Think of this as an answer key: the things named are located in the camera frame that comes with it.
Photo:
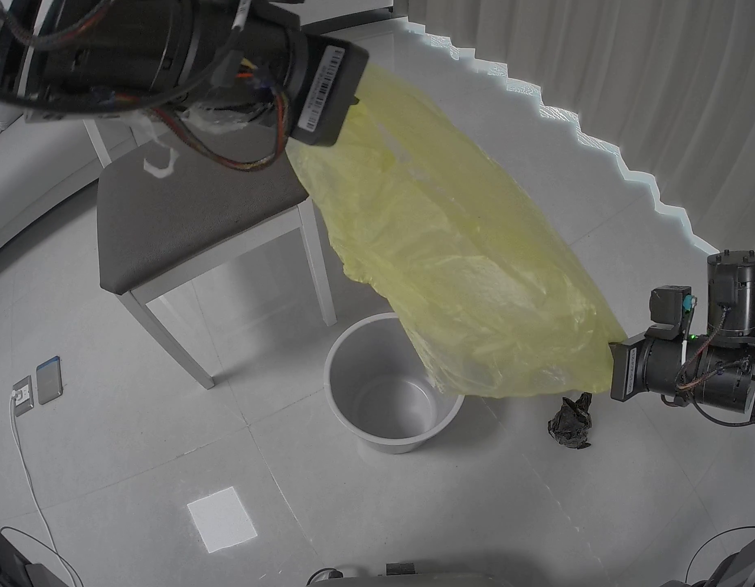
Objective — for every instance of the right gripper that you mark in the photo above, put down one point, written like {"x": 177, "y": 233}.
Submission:
{"x": 659, "y": 367}

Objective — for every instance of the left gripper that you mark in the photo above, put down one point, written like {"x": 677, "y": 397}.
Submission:
{"x": 328, "y": 83}

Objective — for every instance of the yellow plastic bag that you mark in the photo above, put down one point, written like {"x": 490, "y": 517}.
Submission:
{"x": 445, "y": 236}

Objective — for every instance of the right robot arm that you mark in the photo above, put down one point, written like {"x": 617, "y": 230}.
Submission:
{"x": 732, "y": 291}

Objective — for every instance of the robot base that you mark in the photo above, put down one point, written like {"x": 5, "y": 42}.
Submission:
{"x": 402, "y": 575}

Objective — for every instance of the crumpled black plastic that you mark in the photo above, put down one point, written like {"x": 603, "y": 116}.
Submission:
{"x": 570, "y": 422}

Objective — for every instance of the white trash bin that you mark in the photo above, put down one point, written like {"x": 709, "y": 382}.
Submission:
{"x": 377, "y": 401}

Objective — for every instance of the white chair with grey seat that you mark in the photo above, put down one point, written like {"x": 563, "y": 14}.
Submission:
{"x": 188, "y": 224}

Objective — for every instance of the white curtain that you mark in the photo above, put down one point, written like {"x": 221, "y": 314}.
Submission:
{"x": 597, "y": 40}

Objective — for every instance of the pale grey sofa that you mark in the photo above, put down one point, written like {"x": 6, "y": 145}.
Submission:
{"x": 29, "y": 181}

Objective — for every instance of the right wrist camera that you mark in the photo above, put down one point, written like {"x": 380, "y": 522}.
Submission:
{"x": 668, "y": 303}

